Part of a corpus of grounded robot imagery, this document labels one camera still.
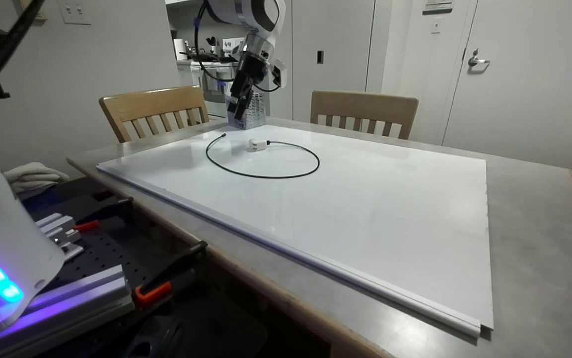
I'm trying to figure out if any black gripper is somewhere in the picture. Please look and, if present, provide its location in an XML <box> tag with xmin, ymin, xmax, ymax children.
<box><xmin>229</xmin><ymin>54</ymin><xmax>267</xmax><ymax>127</ymax></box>

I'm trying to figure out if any white charger with black cable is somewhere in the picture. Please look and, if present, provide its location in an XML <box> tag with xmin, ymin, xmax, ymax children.
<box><xmin>203</xmin><ymin>131</ymin><xmax>324</xmax><ymax>181</ymax></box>

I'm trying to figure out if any clear plastic bottle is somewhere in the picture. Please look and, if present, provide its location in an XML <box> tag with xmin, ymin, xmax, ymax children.
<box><xmin>225</xmin><ymin>87</ymin><xmax>269</xmax><ymax>133</ymax></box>

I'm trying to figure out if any white kitchen stove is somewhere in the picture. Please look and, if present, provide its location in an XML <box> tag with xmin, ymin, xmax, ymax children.
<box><xmin>187</xmin><ymin>58</ymin><xmax>237</xmax><ymax>105</ymax></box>

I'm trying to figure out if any light wooden slat-back chair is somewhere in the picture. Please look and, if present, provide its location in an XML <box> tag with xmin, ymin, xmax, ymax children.
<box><xmin>308</xmin><ymin>89</ymin><xmax>422</xmax><ymax>141</ymax></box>
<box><xmin>98</xmin><ymin>85</ymin><xmax>213</xmax><ymax>145</ymax></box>

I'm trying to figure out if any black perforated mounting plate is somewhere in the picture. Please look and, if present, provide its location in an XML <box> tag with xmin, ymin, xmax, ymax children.
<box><xmin>16</xmin><ymin>175</ymin><xmax>213</xmax><ymax>334</ymax></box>

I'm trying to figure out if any large white whiteboard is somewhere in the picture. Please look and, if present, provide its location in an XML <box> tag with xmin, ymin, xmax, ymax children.
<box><xmin>96</xmin><ymin>121</ymin><xmax>497</xmax><ymax>342</ymax></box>

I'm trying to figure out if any white folded cloth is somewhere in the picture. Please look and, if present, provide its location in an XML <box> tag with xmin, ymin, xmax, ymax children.
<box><xmin>5</xmin><ymin>161</ymin><xmax>72</xmax><ymax>197</ymax></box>

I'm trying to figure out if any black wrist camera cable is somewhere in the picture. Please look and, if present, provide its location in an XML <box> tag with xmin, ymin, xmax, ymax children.
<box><xmin>193</xmin><ymin>0</ymin><xmax>237</xmax><ymax>85</ymax></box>

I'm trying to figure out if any white wall outlet plate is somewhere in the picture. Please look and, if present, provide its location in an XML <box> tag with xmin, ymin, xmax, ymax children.
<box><xmin>56</xmin><ymin>0</ymin><xmax>96</xmax><ymax>28</ymax></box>

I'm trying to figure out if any red handled metal clamp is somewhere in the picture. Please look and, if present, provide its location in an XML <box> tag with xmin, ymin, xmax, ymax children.
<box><xmin>34</xmin><ymin>209</ymin><xmax>106</xmax><ymax>262</ymax></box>

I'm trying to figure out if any orange handled black clamp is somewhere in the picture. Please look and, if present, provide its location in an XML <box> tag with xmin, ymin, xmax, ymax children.
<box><xmin>130</xmin><ymin>239</ymin><xmax>211</xmax><ymax>312</ymax></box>

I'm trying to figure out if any silver door lever handle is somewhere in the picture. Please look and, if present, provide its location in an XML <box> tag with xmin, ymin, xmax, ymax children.
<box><xmin>465</xmin><ymin>48</ymin><xmax>493</xmax><ymax>76</ymax></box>

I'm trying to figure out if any aluminium profile rail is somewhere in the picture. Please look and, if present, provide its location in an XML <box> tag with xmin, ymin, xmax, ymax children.
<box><xmin>0</xmin><ymin>262</ymin><xmax>136</xmax><ymax>358</ymax></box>

